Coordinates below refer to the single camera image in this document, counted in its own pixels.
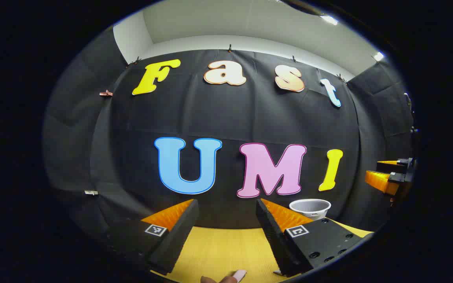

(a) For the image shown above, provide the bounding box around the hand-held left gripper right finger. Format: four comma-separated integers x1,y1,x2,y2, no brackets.
256,198,374,277

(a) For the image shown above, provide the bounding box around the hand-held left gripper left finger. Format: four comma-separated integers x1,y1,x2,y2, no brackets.
107,199,199,276

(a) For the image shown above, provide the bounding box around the white ribbed garbage bin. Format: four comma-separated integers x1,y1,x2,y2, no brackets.
289,199,331,221

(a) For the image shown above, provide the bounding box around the yellow wooden desktop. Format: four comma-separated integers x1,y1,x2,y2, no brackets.
150,219,374,283

